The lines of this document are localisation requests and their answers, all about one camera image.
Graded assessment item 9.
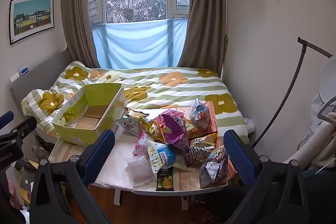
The orange snack packet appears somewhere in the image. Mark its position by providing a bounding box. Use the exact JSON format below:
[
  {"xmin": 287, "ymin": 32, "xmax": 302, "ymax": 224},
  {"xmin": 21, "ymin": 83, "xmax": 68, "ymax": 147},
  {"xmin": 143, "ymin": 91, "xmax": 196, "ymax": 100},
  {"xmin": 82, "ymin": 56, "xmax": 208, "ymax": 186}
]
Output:
[{"xmin": 184, "ymin": 120, "xmax": 210, "ymax": 139}]

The clear plastic bag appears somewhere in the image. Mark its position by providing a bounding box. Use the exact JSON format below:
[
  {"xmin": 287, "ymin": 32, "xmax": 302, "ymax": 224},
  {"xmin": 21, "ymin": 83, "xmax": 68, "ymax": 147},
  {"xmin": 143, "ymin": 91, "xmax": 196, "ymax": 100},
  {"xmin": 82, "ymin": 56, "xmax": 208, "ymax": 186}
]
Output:
[{"xmin": 126, "ymin": 154, "xmax": 155, "ymax": 186}]

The blue yellow snack bag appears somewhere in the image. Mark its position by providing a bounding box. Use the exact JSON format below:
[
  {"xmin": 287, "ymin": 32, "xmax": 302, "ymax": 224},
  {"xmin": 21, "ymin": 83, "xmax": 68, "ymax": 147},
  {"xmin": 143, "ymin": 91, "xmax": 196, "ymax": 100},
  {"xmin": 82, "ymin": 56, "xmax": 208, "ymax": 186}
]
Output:
[{"xmin": 147, "ymin": 140, "xmax": 188, "ymax": 172}]

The black cable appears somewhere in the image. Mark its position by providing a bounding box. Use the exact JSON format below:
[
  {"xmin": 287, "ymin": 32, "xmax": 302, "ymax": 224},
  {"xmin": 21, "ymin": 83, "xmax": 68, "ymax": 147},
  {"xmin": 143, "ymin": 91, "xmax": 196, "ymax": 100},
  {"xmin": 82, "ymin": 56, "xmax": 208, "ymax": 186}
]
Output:
[{"xmin": 252, "ymin": 36, "xmax": 334, "ymax": 148}]

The brown curtain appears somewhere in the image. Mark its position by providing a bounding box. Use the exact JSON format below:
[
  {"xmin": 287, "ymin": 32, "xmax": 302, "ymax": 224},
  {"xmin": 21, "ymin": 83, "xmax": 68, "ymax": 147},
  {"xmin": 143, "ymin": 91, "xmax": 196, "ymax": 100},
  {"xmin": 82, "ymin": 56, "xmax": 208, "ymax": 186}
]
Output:
[
  {"xmin": 61, "ymin": 0, "xmax": 99, "ymax": 68},
  {"xmin": 178, "ymin": 0, "xmax": 229, "ymax": 75}
]

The gold snack bag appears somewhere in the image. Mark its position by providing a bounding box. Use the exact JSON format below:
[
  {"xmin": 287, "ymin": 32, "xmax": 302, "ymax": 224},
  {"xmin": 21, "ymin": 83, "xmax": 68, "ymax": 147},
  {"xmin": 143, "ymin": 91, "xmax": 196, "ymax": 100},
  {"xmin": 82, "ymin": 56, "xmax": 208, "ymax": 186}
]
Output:
[{"xmin": 140, "ymin": 116, "xmax": 163, "ymax": 143}]

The green cardboard box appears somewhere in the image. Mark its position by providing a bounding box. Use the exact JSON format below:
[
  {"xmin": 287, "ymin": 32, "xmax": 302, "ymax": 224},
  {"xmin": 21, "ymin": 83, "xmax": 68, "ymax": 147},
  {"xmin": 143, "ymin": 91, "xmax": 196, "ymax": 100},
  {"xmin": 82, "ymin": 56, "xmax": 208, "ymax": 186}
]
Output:
[{"xmin": 51, "ymin": 83, "xmax": 127, "ymax": 147}]

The pink snack packet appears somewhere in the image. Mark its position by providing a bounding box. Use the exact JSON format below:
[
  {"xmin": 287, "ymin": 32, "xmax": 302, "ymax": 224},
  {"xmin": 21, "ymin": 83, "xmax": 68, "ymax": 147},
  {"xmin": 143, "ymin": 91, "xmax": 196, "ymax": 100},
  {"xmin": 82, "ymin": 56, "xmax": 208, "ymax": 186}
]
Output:
[{"xmin": 132, "ymin": 132, "xmax": 151, "ymax": 156}]

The white folding table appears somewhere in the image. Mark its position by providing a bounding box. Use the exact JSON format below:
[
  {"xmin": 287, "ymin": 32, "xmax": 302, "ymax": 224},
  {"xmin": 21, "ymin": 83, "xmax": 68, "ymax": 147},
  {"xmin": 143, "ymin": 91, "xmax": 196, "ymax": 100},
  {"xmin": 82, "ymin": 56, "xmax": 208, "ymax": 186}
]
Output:
[{"xmin": 49, "ymin": 124, "xmax": 229, "ymax": 197}]

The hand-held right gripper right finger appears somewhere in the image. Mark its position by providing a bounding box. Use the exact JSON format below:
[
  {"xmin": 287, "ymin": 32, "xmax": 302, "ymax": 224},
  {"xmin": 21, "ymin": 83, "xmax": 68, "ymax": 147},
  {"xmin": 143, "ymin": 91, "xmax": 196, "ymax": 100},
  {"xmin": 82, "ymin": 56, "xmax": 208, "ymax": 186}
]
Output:
[{"xmin": 223, "ymin": 130, "xmax": 307, "ymax": 224}]

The floral striped quilt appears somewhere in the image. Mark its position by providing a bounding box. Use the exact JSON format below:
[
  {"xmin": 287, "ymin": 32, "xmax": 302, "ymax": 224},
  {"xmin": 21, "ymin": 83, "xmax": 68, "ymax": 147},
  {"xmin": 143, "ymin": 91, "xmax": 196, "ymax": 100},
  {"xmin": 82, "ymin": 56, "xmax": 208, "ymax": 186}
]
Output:
[{"xmin": 21, "ymin": 61, "xmax": 249, "ymax": 144}]

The white wall plate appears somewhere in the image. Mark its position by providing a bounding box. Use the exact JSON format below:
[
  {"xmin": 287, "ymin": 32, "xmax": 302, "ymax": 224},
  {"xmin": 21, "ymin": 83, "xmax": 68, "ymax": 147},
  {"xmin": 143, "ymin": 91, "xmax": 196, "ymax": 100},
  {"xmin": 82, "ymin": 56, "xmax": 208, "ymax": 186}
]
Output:
[{"xmin": 10, "ymin": 72, "xmax": 23, "ymax": 85}]

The white grey corn chip bag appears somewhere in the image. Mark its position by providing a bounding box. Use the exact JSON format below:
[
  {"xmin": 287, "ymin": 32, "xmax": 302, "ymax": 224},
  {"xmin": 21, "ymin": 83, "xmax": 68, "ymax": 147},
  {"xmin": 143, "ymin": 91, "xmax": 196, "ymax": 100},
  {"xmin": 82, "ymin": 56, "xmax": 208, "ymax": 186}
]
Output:
[{"xmin": 115, "ymin": 106, "xmax": 150, "ymax": 136}]

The yellow black lettered snack bag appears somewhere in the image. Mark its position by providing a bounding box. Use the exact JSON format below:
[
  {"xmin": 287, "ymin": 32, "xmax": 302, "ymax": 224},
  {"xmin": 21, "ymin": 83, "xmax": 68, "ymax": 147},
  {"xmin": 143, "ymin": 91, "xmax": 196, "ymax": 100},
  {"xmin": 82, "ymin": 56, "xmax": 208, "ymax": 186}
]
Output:
[{"xmin": 188, "ymin": 133, "xmax": 218, "ymax": 165}]

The large peach biscuit package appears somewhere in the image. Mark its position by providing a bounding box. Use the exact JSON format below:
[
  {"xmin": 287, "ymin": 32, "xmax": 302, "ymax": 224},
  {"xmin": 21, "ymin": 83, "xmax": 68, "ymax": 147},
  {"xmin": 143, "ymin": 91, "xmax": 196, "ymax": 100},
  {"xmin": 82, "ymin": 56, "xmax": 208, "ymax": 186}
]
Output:
[{"xmin": 172, "ymin": 102, "xmax": 237, "ymax": 191}]

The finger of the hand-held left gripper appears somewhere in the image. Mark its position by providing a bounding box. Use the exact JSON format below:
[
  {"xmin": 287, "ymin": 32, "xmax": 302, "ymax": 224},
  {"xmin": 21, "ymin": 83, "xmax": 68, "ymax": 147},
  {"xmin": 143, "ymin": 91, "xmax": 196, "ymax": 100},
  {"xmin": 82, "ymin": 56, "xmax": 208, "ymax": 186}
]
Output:
[
  {"xmin": 0, "ymin": 111, "xmax": 14, "ymax": 130},
  {"xmin": 0, "ymin": 117, "xmax": 38, "ymax": 146}
]

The silver blue snack packet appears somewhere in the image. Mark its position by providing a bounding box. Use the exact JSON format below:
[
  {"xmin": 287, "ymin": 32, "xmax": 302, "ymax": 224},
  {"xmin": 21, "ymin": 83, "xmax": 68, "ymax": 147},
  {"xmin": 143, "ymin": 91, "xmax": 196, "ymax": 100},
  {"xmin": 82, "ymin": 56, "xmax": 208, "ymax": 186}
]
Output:
[{"xmin": 189, "ymin": 98, "xmax": 210, "ymax": 125}]

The light blue cloth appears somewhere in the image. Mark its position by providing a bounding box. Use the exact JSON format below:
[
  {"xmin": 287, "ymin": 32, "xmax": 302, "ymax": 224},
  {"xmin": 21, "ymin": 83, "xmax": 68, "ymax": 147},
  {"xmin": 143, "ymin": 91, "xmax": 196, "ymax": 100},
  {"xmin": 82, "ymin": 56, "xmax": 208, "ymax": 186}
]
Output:
[{"xmin": 92, "ymin": 18, "xmax": 188, "ymax": 69}]

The small white cloth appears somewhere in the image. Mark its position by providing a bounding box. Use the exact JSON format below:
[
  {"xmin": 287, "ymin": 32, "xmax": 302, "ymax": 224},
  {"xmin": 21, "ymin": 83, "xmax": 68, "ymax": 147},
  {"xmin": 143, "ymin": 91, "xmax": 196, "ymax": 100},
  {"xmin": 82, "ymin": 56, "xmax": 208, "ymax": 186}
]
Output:
[{"xmin": 244, "ymin": 118, "xmax": 255, "ymax": 132}]

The white hanging clothing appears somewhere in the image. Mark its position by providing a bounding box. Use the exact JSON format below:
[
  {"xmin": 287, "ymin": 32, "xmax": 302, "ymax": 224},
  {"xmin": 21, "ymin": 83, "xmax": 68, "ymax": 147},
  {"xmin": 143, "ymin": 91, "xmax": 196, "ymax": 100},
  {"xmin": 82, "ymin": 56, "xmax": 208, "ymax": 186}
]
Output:
[{"xmin": 310, "ymin": 56, "xmax": 336, "ymax": 169}]

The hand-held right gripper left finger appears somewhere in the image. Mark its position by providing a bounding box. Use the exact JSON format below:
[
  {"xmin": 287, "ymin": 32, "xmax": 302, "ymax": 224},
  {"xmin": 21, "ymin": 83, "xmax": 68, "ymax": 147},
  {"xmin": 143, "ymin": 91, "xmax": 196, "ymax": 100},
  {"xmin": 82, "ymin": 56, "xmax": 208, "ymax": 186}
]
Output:
[{"xmin": 28, "ymin": 129, "xmax": 116, "ymax": 224}]

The purple brown snack bag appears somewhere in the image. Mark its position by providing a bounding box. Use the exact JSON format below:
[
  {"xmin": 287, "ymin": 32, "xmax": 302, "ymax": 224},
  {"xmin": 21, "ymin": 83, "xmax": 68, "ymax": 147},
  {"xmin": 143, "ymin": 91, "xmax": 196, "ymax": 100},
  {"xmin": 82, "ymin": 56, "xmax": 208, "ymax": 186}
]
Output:
[{"xmin": 198, "ymin": 145, "xmax": 229, "ymax": 189}]

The grey headboard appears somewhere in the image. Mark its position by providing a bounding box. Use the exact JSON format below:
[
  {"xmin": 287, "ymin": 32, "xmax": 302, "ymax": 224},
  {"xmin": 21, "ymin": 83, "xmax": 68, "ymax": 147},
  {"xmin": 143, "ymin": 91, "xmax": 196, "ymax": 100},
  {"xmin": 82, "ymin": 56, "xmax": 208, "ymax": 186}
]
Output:
[{"xmin": 10, "ymin": 49, "xmax": 71, "ymax": 109}]

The framed picture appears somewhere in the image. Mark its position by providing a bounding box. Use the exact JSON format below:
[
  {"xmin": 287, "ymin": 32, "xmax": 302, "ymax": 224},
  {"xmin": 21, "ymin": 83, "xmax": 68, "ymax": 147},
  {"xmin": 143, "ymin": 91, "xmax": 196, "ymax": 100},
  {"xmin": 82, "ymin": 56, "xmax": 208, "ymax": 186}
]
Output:
[{"xmin": 9, "ymin": 0, "xmax": 55, "ymax": 45}]

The black green snack packet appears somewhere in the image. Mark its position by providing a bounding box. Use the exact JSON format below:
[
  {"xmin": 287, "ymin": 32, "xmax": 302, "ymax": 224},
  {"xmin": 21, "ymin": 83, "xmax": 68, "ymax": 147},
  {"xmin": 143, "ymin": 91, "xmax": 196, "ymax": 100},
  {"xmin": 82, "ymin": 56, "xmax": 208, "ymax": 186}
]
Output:
[{"xmin": 155, "ymin": 168, "xmax": 174, "ymax": 191}]

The white hanger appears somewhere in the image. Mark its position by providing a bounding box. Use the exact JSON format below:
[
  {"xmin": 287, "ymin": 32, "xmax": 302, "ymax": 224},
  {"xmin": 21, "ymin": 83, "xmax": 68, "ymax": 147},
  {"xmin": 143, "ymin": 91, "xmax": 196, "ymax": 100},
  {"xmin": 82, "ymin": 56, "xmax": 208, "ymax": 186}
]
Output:
[{"xmin": 316, "ymin": 95, "xmax": 336, "ymax": 122}]

